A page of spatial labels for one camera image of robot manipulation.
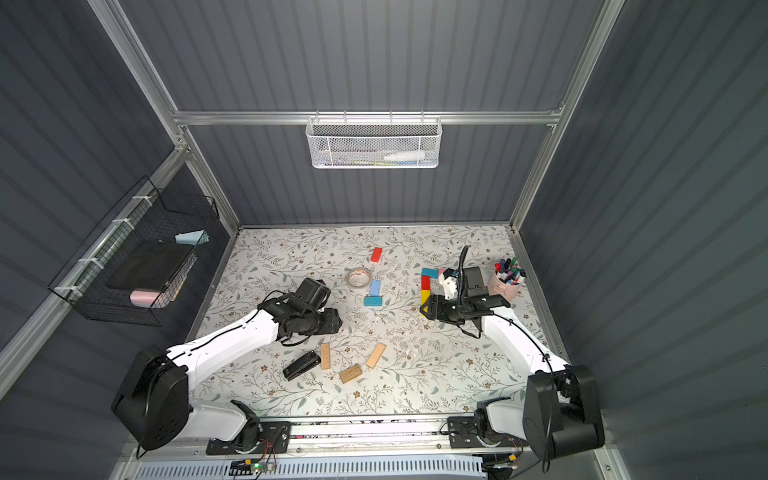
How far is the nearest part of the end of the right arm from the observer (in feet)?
2.03

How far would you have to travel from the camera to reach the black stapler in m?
0.83

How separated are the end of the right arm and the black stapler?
1.14 feet
